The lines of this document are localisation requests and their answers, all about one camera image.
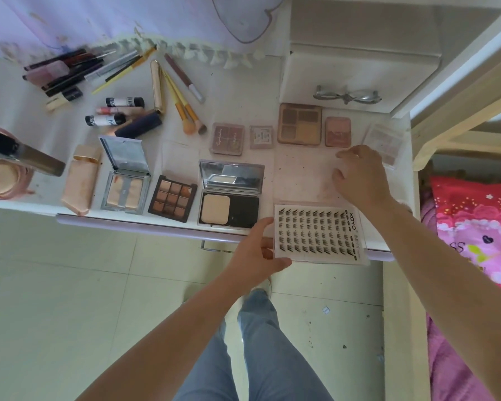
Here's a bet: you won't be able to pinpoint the person's left hand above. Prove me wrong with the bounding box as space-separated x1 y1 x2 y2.
223 217 293 294

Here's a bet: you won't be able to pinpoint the person's right hand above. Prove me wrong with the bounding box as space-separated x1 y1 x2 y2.
331 145 396 209

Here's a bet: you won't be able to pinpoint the clear false eyelash case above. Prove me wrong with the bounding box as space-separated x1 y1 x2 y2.
272 145 370 267

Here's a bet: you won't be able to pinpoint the person's right forearm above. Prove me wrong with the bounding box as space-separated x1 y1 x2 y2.
372 198 501 401

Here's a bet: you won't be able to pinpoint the person's left forearm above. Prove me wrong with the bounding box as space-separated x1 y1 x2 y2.
76 269 259 401

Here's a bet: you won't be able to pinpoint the black powder compact with mirror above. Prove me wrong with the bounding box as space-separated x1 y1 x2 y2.
197 160 265 229

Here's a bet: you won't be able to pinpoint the pink blush compact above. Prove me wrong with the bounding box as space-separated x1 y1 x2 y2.
325 117 352 148

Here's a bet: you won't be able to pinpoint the person's white shoe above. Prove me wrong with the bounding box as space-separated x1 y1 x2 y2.
250 277 273 301

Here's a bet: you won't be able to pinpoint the clear-case eyeshadow palette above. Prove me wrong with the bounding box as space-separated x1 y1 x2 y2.
362 123 404 170

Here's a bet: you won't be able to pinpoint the four-pan brown eyeshadow palette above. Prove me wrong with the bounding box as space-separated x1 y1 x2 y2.
277 103 323 146

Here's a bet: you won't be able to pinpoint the small square blush compact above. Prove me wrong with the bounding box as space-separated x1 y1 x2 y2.
250 125 274 150

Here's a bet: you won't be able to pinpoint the nine-pan brown eyeshadow palette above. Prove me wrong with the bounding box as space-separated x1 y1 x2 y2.
148 140 201 224

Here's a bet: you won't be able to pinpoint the small pink eyeshadow palette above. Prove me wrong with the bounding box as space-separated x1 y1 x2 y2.
210 123 245 157

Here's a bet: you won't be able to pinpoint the person's blue jeans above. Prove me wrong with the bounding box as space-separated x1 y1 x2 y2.
173 288 335 401

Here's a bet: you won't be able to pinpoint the white storage drawer box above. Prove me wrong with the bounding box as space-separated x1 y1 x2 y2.
279 0 444 114

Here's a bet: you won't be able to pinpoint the silver compact with mirror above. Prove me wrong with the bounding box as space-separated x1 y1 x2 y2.
99 136 151 216

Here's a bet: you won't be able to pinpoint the pink floral blanket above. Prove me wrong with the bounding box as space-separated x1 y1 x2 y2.
419 175 501 401

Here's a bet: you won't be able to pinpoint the navy lipstick tube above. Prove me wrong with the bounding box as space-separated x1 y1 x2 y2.
114 111 164 140

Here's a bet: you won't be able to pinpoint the mauve pencil with silver cap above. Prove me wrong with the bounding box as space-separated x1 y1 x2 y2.
164 53 205 104

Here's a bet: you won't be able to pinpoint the gold cosmetic tube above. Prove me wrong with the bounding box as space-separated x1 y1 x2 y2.
150 59 167 116

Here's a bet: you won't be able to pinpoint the pink lip gloss tube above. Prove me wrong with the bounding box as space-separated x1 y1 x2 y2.
95 106 147 118

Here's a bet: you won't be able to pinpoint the black and white tube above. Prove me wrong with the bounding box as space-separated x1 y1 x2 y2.
105 96 145 108
85 114 127 127

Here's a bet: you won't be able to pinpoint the silver cosmetic pencil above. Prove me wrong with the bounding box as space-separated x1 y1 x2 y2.
84 50 139 82

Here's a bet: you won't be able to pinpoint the beige concealer with black cap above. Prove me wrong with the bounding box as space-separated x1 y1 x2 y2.
45 87 84 112

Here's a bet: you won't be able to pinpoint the black cosmetic pencil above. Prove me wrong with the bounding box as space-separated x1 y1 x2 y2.
41 57 106 92
45 70 93 97

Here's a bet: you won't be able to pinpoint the lilac lace-trimmed cloth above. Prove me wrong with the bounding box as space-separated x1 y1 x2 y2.
0 0 294 70

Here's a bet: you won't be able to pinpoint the pink round jar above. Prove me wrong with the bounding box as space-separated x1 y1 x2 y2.
0 158 35 201

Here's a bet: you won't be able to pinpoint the pink frosted cosmetic tube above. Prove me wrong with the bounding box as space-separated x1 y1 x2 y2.
24 60 71 86

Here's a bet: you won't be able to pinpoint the dark red cosmetic pencil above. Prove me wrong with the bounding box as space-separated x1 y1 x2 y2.
23 48 89 72

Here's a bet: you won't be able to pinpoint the metal desk drawer handle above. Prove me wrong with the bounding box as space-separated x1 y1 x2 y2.
200 240 235 253

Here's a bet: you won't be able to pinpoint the yellow-handled makeup brush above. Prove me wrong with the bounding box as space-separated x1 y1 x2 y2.
166 75 208 134
162 70 198 135

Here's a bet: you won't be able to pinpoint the cream bed frame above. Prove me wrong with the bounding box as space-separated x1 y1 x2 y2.
390 0 501 172

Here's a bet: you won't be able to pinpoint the black and silver handled tool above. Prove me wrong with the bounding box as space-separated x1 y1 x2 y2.
0 125 67 177

